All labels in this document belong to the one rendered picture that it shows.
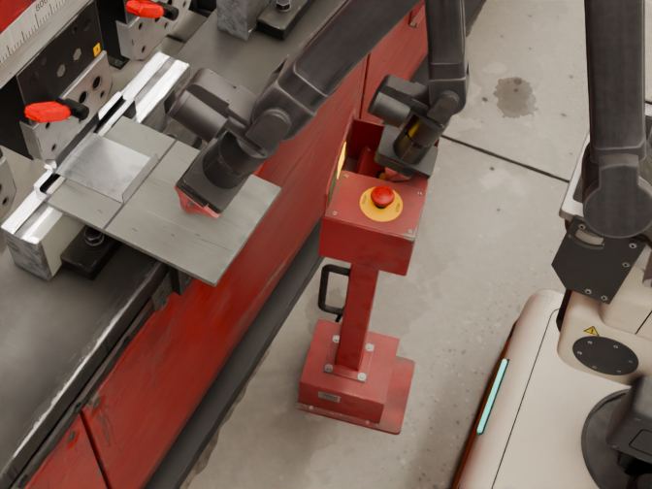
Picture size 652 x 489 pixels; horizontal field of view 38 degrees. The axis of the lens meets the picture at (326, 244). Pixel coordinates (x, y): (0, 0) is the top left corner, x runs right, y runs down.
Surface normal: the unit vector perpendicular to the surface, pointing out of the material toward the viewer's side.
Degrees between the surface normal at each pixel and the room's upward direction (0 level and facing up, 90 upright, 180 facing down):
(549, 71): 0
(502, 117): 0
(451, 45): 68
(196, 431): 0
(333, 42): 75
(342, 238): 90
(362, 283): 90
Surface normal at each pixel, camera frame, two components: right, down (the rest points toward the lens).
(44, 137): 0.89, 0.41
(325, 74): -0.05, 0.57
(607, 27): -0.26, 0.65
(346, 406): -0.23, 0.80
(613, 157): -0.31, -0.76
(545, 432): 0.07, -0.56
